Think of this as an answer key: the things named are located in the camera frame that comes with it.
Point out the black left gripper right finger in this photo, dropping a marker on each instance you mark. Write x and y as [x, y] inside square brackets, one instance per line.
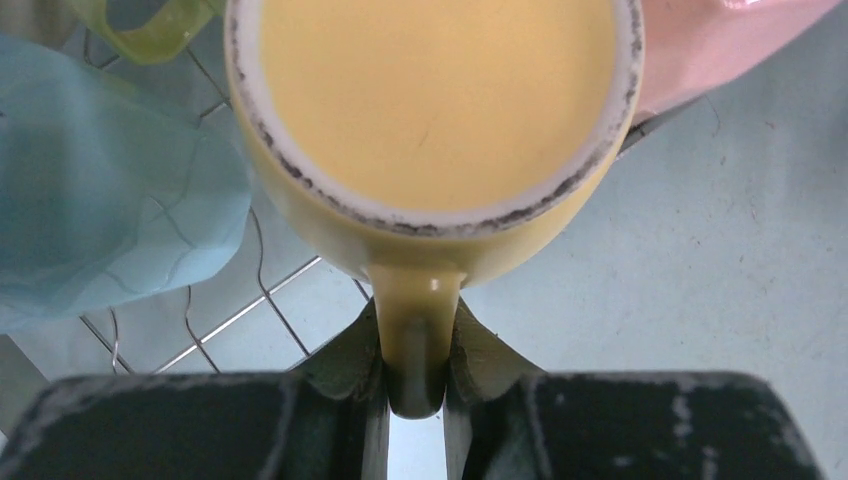
[506, 418]

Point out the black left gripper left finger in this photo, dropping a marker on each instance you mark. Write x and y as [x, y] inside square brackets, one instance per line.
[326, 418]

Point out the steel two-tier dish rack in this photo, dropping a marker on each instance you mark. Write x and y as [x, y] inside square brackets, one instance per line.
[601, 296]

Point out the yellow-green mug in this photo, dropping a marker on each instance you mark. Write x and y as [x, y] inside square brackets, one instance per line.
[168, 31]

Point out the yellow mug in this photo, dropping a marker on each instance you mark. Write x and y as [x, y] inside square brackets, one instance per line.
[423, 147]

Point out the light blue mug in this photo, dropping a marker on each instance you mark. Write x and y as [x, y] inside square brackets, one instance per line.
[108, 194]

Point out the pink faceted mug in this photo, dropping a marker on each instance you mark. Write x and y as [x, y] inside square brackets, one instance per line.
[693, 46]

